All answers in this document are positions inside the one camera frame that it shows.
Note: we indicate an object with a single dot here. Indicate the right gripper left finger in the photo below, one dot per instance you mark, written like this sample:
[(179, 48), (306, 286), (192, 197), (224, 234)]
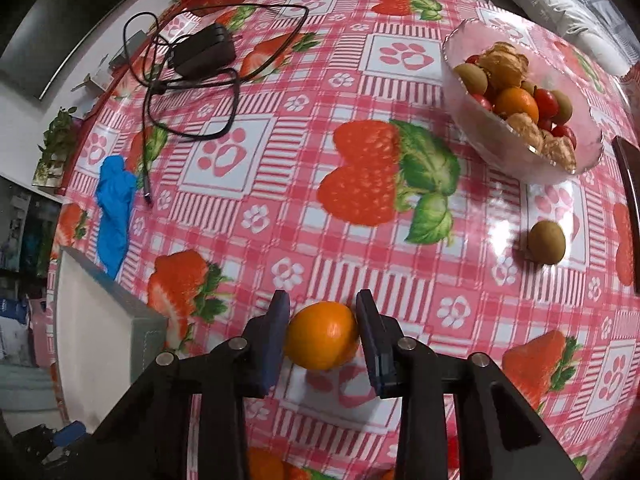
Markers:
[(265, 336)]

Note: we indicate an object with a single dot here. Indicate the brown kiwi on table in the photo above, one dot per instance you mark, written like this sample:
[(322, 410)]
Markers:
[(546, 242)]

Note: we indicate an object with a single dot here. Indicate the glass fruit bowl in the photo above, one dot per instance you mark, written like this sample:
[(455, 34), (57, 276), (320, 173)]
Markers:
[(522, 114)]

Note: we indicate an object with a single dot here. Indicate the orange tangerine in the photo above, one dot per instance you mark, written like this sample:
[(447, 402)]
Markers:
[(322, 336)]

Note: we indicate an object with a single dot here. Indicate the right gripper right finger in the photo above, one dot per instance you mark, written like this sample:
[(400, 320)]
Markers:
[(379, 334)]

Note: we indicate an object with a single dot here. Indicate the blue rubber glove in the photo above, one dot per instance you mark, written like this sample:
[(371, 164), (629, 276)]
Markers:
[(114, 196)]

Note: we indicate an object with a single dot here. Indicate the white square tray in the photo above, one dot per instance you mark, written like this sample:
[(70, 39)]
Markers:
[(105, 337)]

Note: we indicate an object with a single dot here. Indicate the green potted plant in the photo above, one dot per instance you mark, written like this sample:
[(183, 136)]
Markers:
[(58, 145)]

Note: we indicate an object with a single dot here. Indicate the black power adapter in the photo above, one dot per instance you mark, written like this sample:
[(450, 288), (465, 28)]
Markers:
[(202, 54)]

